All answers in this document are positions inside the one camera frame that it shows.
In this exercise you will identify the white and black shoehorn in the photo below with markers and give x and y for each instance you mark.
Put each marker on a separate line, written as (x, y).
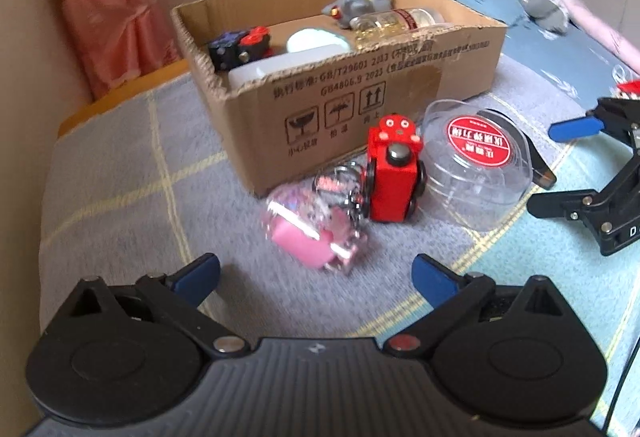
(542, 174)

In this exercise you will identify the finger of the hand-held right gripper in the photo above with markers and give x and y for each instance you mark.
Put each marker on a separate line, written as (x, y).
(565, 207)
(575, 128)

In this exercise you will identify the checked blanket with text patch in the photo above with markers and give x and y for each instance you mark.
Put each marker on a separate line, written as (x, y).
(125, 192)

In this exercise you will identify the glass jar of gold pins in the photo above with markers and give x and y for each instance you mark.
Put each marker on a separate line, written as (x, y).
(390, 24)

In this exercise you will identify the black toy train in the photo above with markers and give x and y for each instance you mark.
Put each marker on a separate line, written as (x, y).
(230, 49)

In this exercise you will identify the cardboard box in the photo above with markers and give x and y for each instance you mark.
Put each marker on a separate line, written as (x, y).
(325, 117)

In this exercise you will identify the red toy train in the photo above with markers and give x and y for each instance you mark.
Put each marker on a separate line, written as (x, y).
(395, 187)

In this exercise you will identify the blue floral bedsheet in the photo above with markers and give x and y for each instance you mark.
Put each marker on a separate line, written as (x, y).
(575, 67)

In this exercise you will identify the pink floral cloth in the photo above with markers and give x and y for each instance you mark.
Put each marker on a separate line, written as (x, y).
(600, 22)

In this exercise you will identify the clear round box red label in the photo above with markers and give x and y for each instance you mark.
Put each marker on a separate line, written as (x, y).
(470, 142)

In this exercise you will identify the pink curtain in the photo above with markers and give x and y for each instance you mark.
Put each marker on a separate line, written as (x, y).
(110, 17)

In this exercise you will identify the white translucent plastic container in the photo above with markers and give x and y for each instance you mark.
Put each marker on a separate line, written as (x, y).
(280, 64)

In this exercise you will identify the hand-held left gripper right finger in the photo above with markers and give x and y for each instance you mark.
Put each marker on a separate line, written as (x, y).
(435, 282)

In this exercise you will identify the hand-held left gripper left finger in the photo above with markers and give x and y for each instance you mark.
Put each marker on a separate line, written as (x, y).
(197, 274)

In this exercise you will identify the grey plush toy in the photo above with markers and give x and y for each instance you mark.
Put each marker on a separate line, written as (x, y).
(545, 9)

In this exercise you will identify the grey cat figurine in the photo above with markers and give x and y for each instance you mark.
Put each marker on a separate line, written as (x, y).
(360, 4)

